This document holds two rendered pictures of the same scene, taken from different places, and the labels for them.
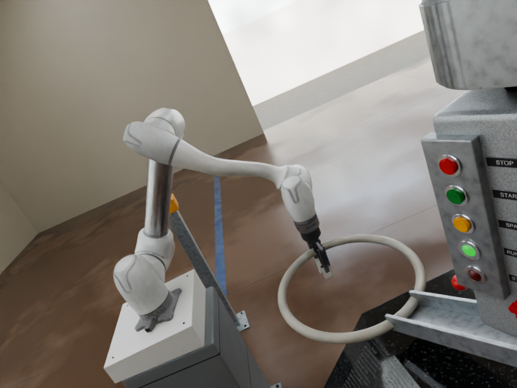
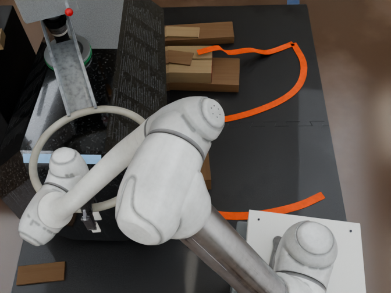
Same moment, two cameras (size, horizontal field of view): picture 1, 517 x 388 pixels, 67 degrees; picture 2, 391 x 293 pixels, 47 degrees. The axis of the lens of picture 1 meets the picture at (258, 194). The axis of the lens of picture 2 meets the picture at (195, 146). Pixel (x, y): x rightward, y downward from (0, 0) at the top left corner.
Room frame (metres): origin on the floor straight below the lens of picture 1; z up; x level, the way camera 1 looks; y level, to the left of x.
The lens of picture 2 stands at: (1.93, 0.36, 2.37)
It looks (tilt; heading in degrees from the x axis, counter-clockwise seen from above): 57 degrees down; 188
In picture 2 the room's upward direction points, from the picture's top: 4 degrees counter-clockwise
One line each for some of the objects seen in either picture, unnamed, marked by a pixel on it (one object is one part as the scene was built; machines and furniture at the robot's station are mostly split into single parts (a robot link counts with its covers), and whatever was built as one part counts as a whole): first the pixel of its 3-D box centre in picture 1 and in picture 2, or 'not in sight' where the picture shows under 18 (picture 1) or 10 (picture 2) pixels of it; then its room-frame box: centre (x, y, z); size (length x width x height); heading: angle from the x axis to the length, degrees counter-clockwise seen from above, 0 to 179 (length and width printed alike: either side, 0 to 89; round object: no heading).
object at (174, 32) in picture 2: not in sight; (181, 32); (-0.50, -0.02, 0.09); 0.25 x 0.10 x 0.01; 90
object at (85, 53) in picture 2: not in sight; (67, 51); (0.48, -0.41, 0.87); 0.21 x 0.21 x 0.01
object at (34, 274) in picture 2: not in sight; (41, 273); (1.27, -0.60, 0.02); 0.25 x 0.10 x 0.01; 100
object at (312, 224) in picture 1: (306, 222); not in sight; (1.29, -0.12, 1.09); 0.09 x 0.09 x 0.06
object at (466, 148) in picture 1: (468, 218); not in sight; (0.50, -0.28, 1.40); 0.08 x 0.03 x 0.28; 24
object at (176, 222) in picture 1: (201, 266); not in sight; (2.34, 0.55, 0.54); 0.20 x 0.20 x 1.09; 4
